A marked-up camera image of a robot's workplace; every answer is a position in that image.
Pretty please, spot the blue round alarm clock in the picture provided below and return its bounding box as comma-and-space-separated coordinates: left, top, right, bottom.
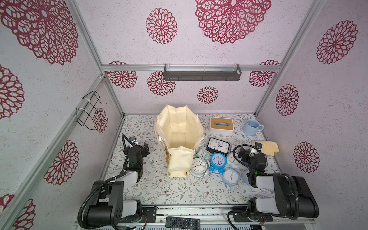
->
210, 153, 227, 174

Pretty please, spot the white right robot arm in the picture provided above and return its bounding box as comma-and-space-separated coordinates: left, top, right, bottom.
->
232, 144, 320, 221

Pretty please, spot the light blue mug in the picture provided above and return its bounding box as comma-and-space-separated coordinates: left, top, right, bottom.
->
243, 119, 264, 136

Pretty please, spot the blue square alarm clock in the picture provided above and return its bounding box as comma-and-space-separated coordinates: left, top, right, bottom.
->
241, 170, 250, 186

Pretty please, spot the black wall shelf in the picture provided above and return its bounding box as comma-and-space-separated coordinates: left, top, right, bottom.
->
163, 64, 242, 81

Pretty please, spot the black square alarm clock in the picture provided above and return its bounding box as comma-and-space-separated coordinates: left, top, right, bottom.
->
206, 138, 231, 156

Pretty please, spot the pale blue rounded alarm clock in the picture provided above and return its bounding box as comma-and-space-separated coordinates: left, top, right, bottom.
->
221, 168, 240, 186

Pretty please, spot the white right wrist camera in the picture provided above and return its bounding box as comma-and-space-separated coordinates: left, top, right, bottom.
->
250, 141, 263, 157

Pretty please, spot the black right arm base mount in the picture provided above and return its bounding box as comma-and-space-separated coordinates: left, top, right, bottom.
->
232, 206, 273, 222

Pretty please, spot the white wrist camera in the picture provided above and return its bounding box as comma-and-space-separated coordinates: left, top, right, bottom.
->
128, 136, 138, 147
250, 141, 263, 157

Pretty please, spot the white round alarm clock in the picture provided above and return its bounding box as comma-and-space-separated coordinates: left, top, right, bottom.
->
227, 153, 241, 169

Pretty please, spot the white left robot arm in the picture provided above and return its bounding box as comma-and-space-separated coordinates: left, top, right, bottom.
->
77, 143, 150, 229

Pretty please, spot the yellow cloth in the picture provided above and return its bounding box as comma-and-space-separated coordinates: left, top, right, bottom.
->
252, 140, 280, 156

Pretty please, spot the white wooden-top tissue box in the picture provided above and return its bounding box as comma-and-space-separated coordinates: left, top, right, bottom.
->
209, 117, 234, 135

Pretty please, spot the black remote control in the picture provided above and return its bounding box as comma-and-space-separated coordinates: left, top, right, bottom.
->
165, 216, 201, 230

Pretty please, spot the white twin-bell alarm clock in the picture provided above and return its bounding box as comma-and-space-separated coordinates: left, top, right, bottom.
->
190, 158, 210, 178

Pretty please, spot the black wire wall rack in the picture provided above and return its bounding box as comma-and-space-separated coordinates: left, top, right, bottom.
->
75, 90, 107, 130

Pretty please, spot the aluminium front rail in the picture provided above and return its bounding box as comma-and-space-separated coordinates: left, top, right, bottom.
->
73, 204, 317, 230

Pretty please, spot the cream floral canvas bag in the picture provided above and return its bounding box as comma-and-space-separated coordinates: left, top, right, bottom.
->
154, 105, 205, 178

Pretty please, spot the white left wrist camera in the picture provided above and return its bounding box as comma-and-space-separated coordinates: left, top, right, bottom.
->
128, 136, 138, 147

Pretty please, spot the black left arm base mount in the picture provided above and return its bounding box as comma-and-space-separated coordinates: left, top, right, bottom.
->
125, 200, 158, 223

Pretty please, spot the white round flat-face clock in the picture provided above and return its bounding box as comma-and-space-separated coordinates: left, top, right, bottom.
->
199, 136, 206, 148

